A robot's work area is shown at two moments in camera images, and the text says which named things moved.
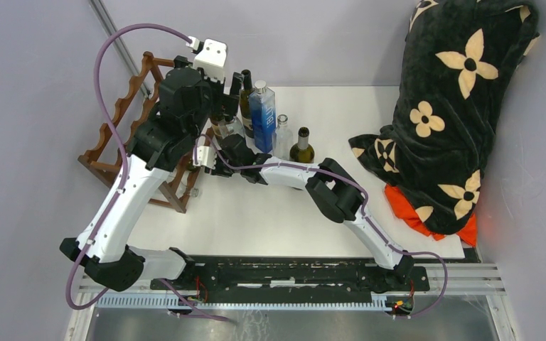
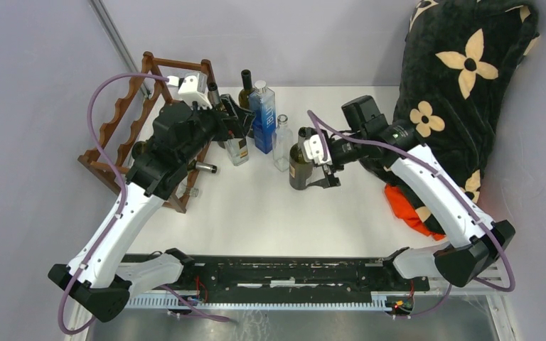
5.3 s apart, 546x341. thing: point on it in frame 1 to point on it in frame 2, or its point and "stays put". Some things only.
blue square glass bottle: (262, 118) stays put
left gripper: (227, 103) to (230, 128)
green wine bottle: (303, 152) stays put
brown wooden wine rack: (104, 155) stays put
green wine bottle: (247, 89) stays put
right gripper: (217, 170) to (329, 180)
